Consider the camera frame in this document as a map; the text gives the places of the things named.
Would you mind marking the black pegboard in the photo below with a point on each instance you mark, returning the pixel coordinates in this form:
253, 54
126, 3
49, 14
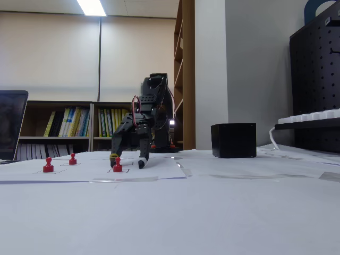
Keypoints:
313, 66

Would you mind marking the black box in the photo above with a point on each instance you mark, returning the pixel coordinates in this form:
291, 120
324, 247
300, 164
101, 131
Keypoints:
233, 140

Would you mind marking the white paper with drawn squares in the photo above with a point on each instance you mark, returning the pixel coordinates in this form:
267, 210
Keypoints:
85, 174

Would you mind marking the black metal rail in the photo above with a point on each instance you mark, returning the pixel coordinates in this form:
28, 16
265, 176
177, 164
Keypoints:
305, 126

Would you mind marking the dark laptop screen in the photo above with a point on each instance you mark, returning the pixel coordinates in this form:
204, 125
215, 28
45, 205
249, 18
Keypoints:
10, 125

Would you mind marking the ceiling light panel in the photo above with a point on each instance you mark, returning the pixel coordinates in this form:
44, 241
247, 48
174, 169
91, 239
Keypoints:
91, 8

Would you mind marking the black book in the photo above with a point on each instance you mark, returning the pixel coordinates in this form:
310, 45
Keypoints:
57, 123

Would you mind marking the black pegboard hook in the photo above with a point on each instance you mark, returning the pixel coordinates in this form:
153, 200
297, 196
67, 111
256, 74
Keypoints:
335, 51

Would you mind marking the blue rounded object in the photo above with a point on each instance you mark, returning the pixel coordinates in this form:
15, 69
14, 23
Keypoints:
309, 10

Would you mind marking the tall wooden bookshelf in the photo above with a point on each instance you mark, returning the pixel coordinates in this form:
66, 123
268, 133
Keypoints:
189, 79

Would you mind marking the yellow book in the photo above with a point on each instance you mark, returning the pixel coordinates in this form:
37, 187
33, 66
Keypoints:
49, 125

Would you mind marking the clear tape strip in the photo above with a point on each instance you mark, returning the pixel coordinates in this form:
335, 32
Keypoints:
330, 176
122, 179
185, 170

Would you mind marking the grey wall conduit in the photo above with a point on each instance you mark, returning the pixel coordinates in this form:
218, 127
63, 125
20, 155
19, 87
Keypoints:
99, 58

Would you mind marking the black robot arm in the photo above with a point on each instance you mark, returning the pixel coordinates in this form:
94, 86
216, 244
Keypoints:
159, 106

